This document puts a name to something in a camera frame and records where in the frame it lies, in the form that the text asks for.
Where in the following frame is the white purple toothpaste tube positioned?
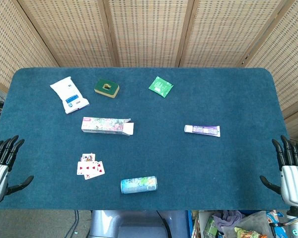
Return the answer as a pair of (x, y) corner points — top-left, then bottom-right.
(184, 124), (221, 138)

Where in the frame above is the green yellow sponge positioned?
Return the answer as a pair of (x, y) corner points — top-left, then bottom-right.
(94, 78), (120, 98)

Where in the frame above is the blue felt table cover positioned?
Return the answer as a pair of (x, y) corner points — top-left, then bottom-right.
(0, 67), (293, 211)

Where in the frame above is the grey robot torso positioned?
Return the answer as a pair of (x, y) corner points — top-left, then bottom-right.
(88, 210), (189, 238)

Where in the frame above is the floral toothpaste box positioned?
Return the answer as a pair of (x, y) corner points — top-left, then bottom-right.
(81, 117), (135, 136)

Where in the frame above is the bamboo folding screen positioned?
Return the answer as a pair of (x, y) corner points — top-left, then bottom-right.
(0, 0), (298, 139)

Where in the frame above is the grey plastic bag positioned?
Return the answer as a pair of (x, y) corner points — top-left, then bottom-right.
(222, 210), (274, 238)

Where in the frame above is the green sachet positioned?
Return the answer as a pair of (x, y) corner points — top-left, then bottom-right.
(148, 76), (174, 98)

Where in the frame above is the colourful snack bag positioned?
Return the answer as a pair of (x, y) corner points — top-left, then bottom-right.
(234, 227), (264, 238)

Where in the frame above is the green package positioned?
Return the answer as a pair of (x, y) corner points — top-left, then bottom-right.
(203, 215), (219, 238)

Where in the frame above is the purple cloth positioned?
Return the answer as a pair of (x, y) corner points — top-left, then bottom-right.
(212, 210), (245, 234)

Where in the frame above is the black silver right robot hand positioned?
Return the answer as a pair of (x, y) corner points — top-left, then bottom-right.
(260, 135), (298, 206)

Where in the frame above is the light blue drink can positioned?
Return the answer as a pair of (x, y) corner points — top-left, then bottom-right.
(120, 176), (158, 195)

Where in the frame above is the clubs face playing card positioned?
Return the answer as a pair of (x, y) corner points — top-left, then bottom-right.
(80, 153), (96, 163)

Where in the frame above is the seven of hearts card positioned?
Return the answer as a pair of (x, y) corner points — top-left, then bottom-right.
(83, 160), (106, 180)

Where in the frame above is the white wet wipes pack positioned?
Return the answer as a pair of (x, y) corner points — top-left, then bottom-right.
(50, 76), (90, 115)

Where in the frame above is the three of hearts card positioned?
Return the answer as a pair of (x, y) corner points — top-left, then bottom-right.
(76, 161), (99, 176)

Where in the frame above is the black floor cable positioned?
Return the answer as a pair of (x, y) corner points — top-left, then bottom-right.
(64, 210), (80, 238)

